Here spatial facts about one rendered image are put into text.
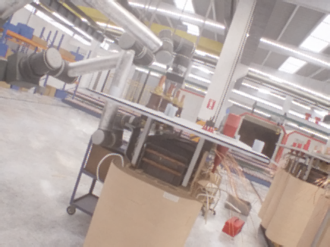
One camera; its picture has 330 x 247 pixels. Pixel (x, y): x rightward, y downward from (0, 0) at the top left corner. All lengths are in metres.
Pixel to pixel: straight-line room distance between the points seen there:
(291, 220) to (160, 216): 2.88
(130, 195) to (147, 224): 0.14
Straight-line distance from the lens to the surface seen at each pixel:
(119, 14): 1.46
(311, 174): 3.82
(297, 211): 3.77
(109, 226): 1.19
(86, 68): 2.31
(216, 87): 12.07
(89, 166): 2.61
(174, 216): 1.09
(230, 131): 1.32
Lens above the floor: 1.39
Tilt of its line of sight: 2 degrees down
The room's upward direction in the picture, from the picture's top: 21 degrees clockwise
